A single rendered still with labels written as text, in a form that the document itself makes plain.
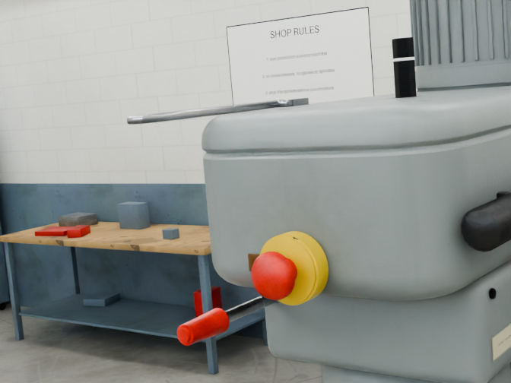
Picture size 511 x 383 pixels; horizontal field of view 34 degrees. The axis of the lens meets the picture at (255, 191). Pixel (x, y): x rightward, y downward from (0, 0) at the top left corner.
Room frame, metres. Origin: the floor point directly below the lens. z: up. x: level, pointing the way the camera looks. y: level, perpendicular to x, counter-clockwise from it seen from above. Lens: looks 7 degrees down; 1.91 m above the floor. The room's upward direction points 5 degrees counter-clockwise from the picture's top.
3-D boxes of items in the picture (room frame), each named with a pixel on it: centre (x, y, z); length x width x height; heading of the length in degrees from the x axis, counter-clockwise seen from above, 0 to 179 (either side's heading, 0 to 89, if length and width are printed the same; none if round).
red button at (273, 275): (0.68, -0.01, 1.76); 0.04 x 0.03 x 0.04; 53
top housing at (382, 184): (0.89, -0.17, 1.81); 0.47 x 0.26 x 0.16; 143
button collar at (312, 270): (0.70, -0.03, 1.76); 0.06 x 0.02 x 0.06; 53
